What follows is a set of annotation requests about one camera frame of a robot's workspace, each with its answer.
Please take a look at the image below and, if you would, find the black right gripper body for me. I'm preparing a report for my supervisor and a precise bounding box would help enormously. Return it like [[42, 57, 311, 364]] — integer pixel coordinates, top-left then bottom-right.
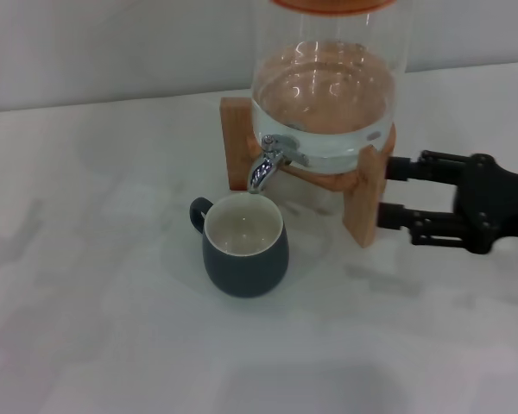
[[452, 153, 518, 255]]

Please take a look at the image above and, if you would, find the dark grey ceramic cup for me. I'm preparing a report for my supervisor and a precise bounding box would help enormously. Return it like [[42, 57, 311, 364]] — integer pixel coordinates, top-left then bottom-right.
[[188, 192, 291, 298]]

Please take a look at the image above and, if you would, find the chrome dispenser faucet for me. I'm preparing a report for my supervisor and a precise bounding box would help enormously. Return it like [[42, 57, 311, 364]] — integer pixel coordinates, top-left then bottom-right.
[[247, 134, 311, 194]]

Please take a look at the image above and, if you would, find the wooden dispenser stand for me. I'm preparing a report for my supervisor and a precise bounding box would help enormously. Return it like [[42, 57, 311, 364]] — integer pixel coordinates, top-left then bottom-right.
[[218, 96, 397, 250]]

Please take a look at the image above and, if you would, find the glass water dispenser jar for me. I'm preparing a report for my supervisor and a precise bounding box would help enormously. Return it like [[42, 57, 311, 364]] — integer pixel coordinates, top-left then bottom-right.
[[249, 0, 415, 176]]

